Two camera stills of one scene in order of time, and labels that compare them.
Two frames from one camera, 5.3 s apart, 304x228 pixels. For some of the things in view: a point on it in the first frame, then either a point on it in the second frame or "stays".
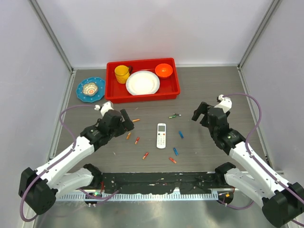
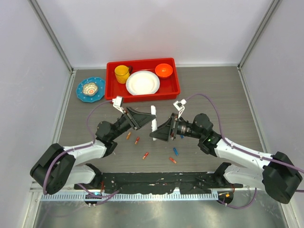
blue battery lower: (175, 151) stays
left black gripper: (127, 125) → (137, 119)
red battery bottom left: (145, 155) stays
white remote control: (161, 138) → (154, 122)
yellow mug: (122, 72) stays
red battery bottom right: (172, 160) stays
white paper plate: (141, 82) stays
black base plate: (157, 183) stays
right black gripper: (202, 109) → (169, 128)
